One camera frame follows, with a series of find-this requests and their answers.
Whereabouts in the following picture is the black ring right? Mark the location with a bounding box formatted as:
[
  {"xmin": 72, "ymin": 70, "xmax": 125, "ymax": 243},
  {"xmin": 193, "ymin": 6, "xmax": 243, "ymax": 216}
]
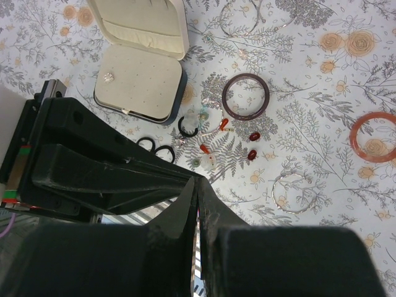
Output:
[{"xmin": 153, "ymin": 144, "xmax": 176, "ymax": 164}]

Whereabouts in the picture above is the dark purple bangle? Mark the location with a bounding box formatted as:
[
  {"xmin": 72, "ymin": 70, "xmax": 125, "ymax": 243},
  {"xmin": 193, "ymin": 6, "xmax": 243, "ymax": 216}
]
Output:
[{"xmin": 222, "ymin": 73, "xmax": 270, "ymax": 122}]

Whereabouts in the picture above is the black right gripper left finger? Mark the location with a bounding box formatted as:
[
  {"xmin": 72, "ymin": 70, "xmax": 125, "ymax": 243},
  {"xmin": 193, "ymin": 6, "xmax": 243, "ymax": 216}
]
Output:
[{"xmin": 1, "ymin": 98, "xmax": 195, "ymax": 296}]

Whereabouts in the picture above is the silver hoop bangle right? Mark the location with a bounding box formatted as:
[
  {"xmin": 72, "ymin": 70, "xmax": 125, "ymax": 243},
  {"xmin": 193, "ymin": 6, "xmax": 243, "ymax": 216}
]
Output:
[{"xmin": 271, "ymin": 173, "xmax": 316, "ymax": 215}]

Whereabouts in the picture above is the crystal flower earring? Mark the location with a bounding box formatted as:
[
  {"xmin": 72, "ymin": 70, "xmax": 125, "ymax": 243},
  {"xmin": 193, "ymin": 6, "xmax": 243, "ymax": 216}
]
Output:
[{"xmin": 238, "ymin": 49, "xmax": 249, "ymax": 60}]

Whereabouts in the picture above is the silver flower stud in box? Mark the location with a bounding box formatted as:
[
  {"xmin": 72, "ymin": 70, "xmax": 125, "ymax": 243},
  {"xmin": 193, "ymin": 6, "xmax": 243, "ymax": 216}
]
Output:
[{"xmin": 103, "ymin": 72, "xmax": 114, "ymax": 84}]

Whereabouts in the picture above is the orange drop earring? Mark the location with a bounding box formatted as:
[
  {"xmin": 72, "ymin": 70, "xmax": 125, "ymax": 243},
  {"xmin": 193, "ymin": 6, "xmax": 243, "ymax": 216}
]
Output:
[{"xmin": 219, "ymin": 118, "xmax": 234, "ymax": 132}]

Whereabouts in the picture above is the orange bangle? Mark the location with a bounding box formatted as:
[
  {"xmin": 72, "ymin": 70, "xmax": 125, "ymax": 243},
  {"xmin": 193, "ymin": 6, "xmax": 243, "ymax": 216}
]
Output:
[{"xmin": 349, "ymin": 112, "xmax": 395, "ymax": 163}]

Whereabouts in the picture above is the floral patterned tablecloth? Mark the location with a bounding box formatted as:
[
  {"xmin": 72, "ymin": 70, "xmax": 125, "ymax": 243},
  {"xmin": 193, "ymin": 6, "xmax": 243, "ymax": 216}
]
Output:
[{"xmin": 1, "ymin": 1, "xmax": 395, "ymax": 296}]

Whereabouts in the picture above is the cream navy jewelry box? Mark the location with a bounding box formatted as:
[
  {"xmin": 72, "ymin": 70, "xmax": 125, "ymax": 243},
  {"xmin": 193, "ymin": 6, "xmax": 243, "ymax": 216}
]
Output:
[{"xmin": 87, "ymin": 1, "xmax": 189, "ymax": 126}]

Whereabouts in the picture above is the red bead earring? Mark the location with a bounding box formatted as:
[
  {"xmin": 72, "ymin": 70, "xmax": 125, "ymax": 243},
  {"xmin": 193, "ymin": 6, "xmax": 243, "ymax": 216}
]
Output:
[
  {"xmin": 249, "ymin": 132, "xmax": 260, "ymax": 142},
  {"xmin": 247, "ymin": 150, "xmax": 257, "ymax": 161}
]

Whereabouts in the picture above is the twisted silver bangle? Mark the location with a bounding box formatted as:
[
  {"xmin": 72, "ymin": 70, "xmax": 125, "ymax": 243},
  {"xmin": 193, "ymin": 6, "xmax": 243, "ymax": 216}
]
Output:
[{"xmin": 219, "ymin": 1, "xmax": 262, "ymax": 38}]

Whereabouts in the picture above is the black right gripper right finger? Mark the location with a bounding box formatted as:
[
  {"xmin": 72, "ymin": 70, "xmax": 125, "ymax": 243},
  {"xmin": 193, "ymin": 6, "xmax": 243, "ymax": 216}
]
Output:
[{"xmin": 196, "ymin": 178, "xmax": 385, "ymax": 296}]

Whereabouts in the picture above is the silver open cuff bangle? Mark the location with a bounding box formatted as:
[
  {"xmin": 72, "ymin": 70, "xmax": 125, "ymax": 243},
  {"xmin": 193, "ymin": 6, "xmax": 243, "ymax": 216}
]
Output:
[{"xmin": 251, "ymin": 1, "xmax": 300, "ymax": 31}]

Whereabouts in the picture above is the dark green bangle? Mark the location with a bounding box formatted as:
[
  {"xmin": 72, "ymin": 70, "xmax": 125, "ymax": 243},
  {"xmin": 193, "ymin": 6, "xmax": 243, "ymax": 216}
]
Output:
[{"xmin": 178, "ymin": 113, "xmax": 199, "ymax": 138}]

